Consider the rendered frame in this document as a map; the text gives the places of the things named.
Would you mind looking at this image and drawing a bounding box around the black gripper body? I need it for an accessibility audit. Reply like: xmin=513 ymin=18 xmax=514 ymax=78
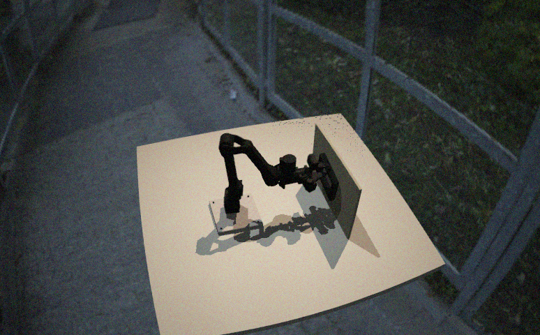
xmin=295 ymin=154 xmax=318 ymax=184

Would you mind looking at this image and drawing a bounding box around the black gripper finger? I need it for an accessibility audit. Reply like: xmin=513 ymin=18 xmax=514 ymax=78
xmin=311 ymin=172 xmax=327 ymax=182
xmin=316 ymin=161 xmax=329 ymax=172

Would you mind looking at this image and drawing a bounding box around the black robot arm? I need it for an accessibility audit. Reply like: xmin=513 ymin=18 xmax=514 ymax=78
xmin=218 ymin=133 xmax=317 ymax=214

